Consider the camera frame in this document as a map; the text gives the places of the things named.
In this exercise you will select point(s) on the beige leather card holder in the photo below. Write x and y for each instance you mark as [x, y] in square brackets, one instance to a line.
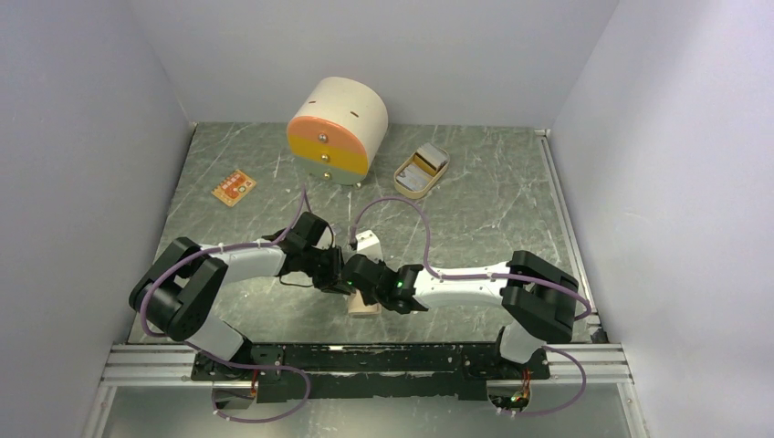
[357, 308]

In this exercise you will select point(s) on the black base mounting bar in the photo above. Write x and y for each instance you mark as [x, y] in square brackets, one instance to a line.
[287, 372]

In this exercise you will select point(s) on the round pastel drawer cabinet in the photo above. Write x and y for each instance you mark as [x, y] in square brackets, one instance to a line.
[337, 132]

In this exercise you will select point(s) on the beige oval card tray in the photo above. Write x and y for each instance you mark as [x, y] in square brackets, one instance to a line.
[420, 172]

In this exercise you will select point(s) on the stack of cards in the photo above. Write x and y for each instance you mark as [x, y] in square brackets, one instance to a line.
[421, 168]

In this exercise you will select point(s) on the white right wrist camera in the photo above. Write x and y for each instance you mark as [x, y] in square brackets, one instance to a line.
[368, 244]

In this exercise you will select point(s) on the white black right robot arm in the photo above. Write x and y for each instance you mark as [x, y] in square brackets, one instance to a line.
[541, 298]

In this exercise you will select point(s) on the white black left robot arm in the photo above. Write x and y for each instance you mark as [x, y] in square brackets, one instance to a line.
[178, 291]

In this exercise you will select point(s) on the orange patterned card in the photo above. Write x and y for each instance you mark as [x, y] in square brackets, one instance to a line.
[233, 188]

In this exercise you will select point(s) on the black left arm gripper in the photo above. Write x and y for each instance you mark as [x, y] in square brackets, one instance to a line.
[331, 282]

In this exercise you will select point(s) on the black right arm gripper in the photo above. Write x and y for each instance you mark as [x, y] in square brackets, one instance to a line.
[369, 298]

